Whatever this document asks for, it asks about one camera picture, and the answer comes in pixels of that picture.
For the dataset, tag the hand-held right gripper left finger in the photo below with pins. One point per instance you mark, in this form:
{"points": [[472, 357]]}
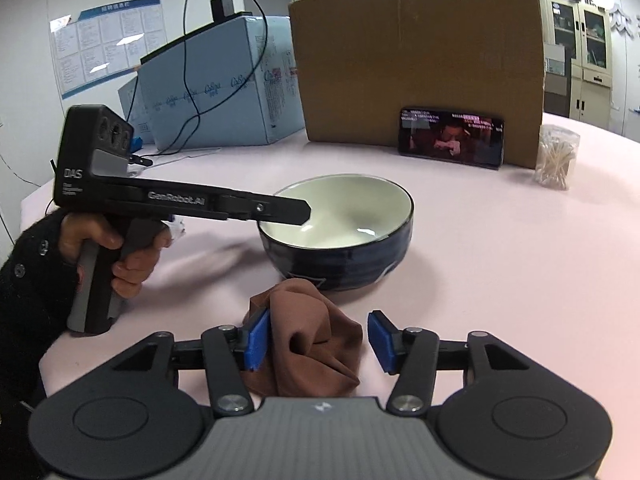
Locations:
{"points": [[257, 340]]}

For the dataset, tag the person's left forearm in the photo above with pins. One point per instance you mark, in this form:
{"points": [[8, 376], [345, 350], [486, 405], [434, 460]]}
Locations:
{"points": [[30, 285]]}

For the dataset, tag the flat black laptop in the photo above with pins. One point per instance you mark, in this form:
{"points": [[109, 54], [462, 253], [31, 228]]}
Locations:
{"points": [[195, 35]]}

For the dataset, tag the clear cotton swab jar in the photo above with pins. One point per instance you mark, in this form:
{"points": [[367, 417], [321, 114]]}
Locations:
{"points": [[555, 160]]}

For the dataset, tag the grey office partition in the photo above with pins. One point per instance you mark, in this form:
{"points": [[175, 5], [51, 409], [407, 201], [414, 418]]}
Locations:
{"points": [[555, 85]]}

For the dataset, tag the dark blue ceramic bowl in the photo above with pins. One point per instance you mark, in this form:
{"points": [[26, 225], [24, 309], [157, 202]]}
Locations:
{"points": [[340, 265]]}

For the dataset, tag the silver wall lettering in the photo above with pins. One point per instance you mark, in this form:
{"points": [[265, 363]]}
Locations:
{"points": [[622, 17]]}

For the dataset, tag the large light blue carton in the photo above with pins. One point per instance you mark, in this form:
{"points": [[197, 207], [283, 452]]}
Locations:
{"points": [[215, 90]]}

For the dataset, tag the black power adapter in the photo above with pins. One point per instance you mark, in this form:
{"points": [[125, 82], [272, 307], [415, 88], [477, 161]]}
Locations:
{"points": [[223, 7]]}

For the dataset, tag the brown cardboard box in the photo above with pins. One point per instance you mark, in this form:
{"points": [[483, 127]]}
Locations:
{"points": [[400, 60]]}

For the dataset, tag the brown cloth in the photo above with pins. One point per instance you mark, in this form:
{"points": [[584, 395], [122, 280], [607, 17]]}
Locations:
{"points": [[310, 340]]}

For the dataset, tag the beige metal cabinet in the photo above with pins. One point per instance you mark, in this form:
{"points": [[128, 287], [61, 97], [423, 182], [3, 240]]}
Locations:
{"points": [[595, 35]]}

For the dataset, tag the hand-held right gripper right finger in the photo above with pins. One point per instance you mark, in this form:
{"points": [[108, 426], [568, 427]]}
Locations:
{"points": [[382, 342]]}

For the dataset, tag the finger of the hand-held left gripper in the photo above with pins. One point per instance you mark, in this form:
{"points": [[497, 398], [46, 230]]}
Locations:
{"points": [[270, 208]]}

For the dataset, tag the black smartphone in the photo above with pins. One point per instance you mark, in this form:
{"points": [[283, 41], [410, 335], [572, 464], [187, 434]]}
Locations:
{"points": [[450, 137]]}

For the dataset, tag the person's left hand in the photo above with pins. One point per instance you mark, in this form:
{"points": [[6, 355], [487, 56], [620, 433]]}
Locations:
{"points": [[135, 270]]}

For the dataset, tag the wall notice board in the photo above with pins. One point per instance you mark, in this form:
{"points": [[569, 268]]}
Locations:
{"points": [[105, 45]]}

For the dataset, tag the white crumpled tissue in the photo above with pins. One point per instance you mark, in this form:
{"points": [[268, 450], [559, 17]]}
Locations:
{"points": [[177, 230]]}

